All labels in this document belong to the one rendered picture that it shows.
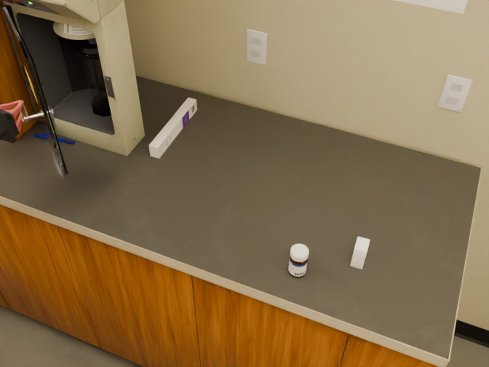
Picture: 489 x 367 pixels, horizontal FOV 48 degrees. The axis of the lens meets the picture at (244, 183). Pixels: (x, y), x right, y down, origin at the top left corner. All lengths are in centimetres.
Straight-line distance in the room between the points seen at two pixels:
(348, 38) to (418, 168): 46
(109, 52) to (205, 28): 45
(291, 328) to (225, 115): 76
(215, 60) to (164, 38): 20
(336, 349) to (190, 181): 64
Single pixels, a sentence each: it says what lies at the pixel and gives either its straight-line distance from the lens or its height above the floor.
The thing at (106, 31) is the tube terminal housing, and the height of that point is 137.
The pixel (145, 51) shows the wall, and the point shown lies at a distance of 207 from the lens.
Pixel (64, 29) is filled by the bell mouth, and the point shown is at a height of 134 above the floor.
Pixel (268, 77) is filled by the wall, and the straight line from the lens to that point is 187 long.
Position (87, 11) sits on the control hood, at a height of 145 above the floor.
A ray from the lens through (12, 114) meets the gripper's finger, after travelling 153.
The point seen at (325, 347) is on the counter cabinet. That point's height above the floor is 74.
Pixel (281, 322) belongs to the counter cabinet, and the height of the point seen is 79.
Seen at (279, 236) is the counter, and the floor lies 94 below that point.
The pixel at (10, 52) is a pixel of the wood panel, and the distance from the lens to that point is 182.
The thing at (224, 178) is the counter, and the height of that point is 94.
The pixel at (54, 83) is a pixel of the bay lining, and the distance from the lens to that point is 186.
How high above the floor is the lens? 210
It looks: 45 degrees down
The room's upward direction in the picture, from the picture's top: 1 degrees clockwise
